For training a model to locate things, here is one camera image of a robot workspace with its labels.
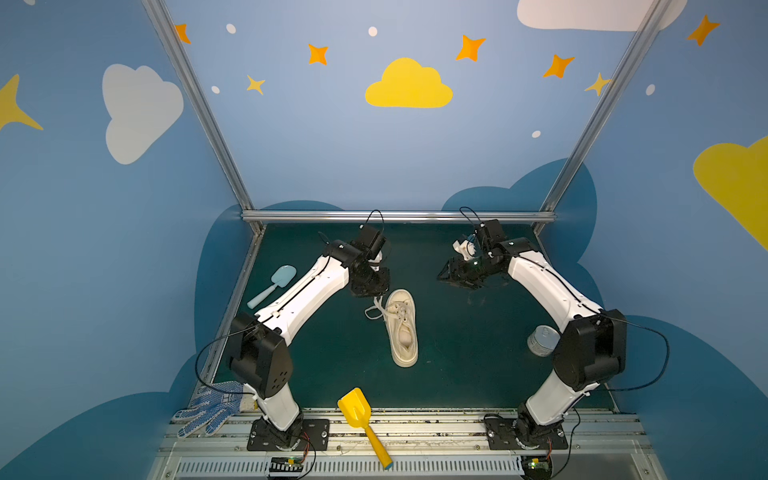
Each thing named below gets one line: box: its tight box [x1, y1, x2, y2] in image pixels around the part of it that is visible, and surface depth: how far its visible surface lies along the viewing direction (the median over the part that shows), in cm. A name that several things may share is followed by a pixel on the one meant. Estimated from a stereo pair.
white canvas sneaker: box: [385, 289, 419, 368], surface depth 89 cm
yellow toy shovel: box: [338, 388, 393, 470], surface depth 80 cm
